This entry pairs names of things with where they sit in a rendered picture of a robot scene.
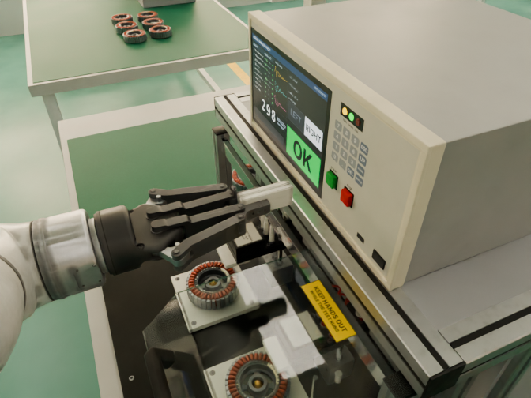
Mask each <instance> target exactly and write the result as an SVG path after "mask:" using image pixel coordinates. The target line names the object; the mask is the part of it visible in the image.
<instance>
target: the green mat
mask: <svg viewBox="0 0 531 398"><path fill-rule="evenodd" d="M217 126H222V124H221V123H220V121H219V120H218V118H217V117H216V115H215V110H212V111H205V112H201V113H197V114H192V115H185V116H181V117H178V118H170V119H166V120H162V121H158V122H150V123H146V124H142V125H138V126H131V127H127V128H123V129H119V130H112V131H107V132H103V133H96V134H93V135H88V136H84V137H77V138H73V139H69V140H67V144H68V149H69V154H70V162H71V167H72V172H73V180H74V185H75V189H76V194H77V202H78V207H79V209H84V210H85V211H86V212H87V213H88V216H89V219H91V218H94V217H93V215H94V214H96V212H98V211H101V210H104V209H107V208H113V207H116V206H120V205H124V206H126V207H127V210H132V209H134V208H136V207H137V206H139V205H143V204H146V202H147V201H148V199H149V190H150V189H152V188H155V189H163V190H172V189H178V188H186V187H193V186H207V185H214V184H217V178H216V168H215V159H214V151H213V133H212V128H213V127H217ZM230 144H231V145H232V147H233V148H234V149H235V150H236V152H237V153H238V155H239V157H240V158H241V159H242V161H243V162H244V163H245V164H246V165H247V164H250V163H249V161H248V160H247V158H246V157H245V155H244V154H243V153H242V152H241V150H240V149H239V147H238V146H237V145H236V143H235V142H234V141H233V140H232V138H231V137H230Z"/></svg>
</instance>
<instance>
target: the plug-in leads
mask: <svg viewBox="0 0 531 398"><path fill-rule="evenodd" d="M282 213H283V214H282V217H283V218H284V220H285V222H286V223H287V224H288V226H290V225H292V221H291V219H290V218H289V217H288V215H287V214H286V212H285V211H284V210H283V211H282ZM261 229H262V230H263V232H262V234H263V236H266V237H267V236H269V240H268V242H269V243H270V244H274V243H275V239H274V231H275V230H274V228H273V226H272V225H270V229H269V222H268V219H267V218H266V216H265V215H262V216H261Z"/></svg>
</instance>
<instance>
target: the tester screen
mask: <svg viewBox="0 0 531 398"><path fill-rule="evenodd" d="M252 40H253V82H254V106H256V108H257V109H259V110H260V112H261V113H262V114H263V115H264V116H265V117H266V118H267V120H268V121H269V122H270V123H271V124H272V125H273V126H274V128H275V129H276V130H277V131H278V132H279V133H280V134H281V136H282V137H283V138H284V146H283V145H282V144H281V143H280V142H279V141H278V140H277V139H276V137H275V136H274V135H273V134H272V133H271V132H270V130H269V129H268V128H267V127H266V126H265V124H264V123H263V122H262V121H261V120H260V118H259V117H258V116H257V115H256V114H255V110H254V117H255V118H256V120H257V121H258V122H259V123H260V124H261V126H262V127H263V128H264V129H265V131H266V132H267V133H268V134H269V135H270V136H271V137H272V139H274V140H275V142H276V143H277V144H278V145H279V146H280V147H281V149H282V150H283V151H284V152H285V154H286V155H287V156H288V157H289V158H290V160H291V161H292V162H293V163H294V164H295V165H296V166H297V167H298V168H299V170H300V171H301V172H302V173H303V174H304V176H305V177H306V178H307V179H308V180H309V182H310V183H311V184H312V185H313V186H314V188H315V189H316V190H317V191H318V190H319V182H320V174H321V165H322V151H320V150H319V149H318V148H317V147H316V146H315V145H314V144H313V143H312V142H311V141H310V140H309V139H308V138H307V137H306V136H305V135H304V134H303V133H302V132H301V131H300V130H299V129H298V128H297V127H296V126H295V125H294V124H293V123H292V121H291V120H290V119H289V118H288V101H290V102H291V103H293V104H294V105H295V106H296V107H297V108H298V109H299V110H300V111H301V112H302V113H303V114H304V115H305V116H306V117H307V118H308V119H309V120H310V121H312V122H313V123H314V124H315V125H316V126H317V127H318V128H319V129H320V130H321V131H322V132H323V135H322V150H323V141H324V133H325V124H326V109H327V100H328V94H326V93H325V92H324V91H323V90H321V89H320V88H319V87H318V86H317V85H316V84H315V83H313V82H312V81H311V80H310V79H308V78H307V77H306V76H304V75H303V74H302V73H301V72H300V71H298V69H296V68H295V67H294V66H293V65H291V64H290V63H289V62H288V61H286V60H285V59H284V58H282V57H281V56H280V55H279V54H278V53H277V52H276V51H274V50H273V49H272V48H271V47H269V46H268V45H267V44H266V43H264V42H263V41H262V40H261V39H259V38H258V37H257V36H256V35H255V34H254V33H252ZM262 98H263V99H264V100H265V101H266V102H267V103H268V104H269V105H270V106H271V107H272V108H273V109H274V110H275V111H276V125H275V124H274V123H273V121H272V120H271V119H270V118H269V117H268V116H267V115H266V114H265V112H264V111H263V110H262ZM287 125H288V126H289V127H290V128H291V129H292V130H293V131H294V132H295V133H296V134H297V135H298V136H299V137H300V138H301V139H302V140H303V142H304V143H305V144H306V145H307V146H308V147H309V148H310V149H311V150H312V151H313V152H314V153H315V154H316V155H317V156H318V157H319V159H320V160H321V164H320V172H319V181H318V187H317V186H316V185H315V184H314V183H313V182H312V181H311V180H310V179H309V178H308V176H307V175H306V174H305V173H304V172H303V170H302V169H301V168H300V167H299V166H298V164H297V163H296V162H295V161H294V160H293V158H292V157H291V156H290V155H289V154H288V153H287V152H286V147H287Z"/></svg>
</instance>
